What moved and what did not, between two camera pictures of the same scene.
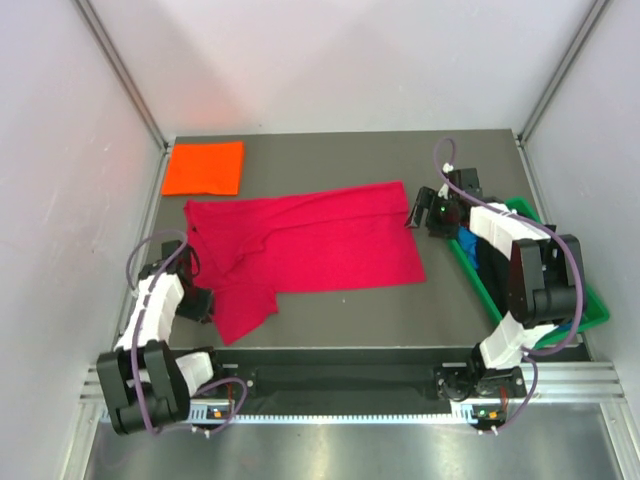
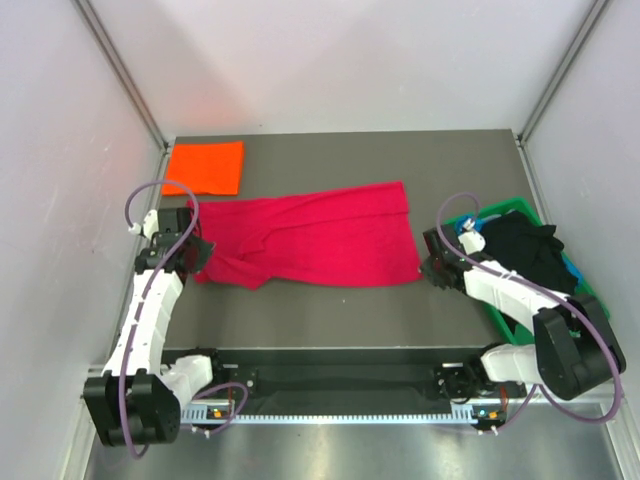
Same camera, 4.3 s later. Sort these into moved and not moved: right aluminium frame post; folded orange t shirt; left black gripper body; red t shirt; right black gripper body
Moved: left black gripper body; red t shirt; right black gripper body
Not moved: folded orange t shirt; right aluminium frame post
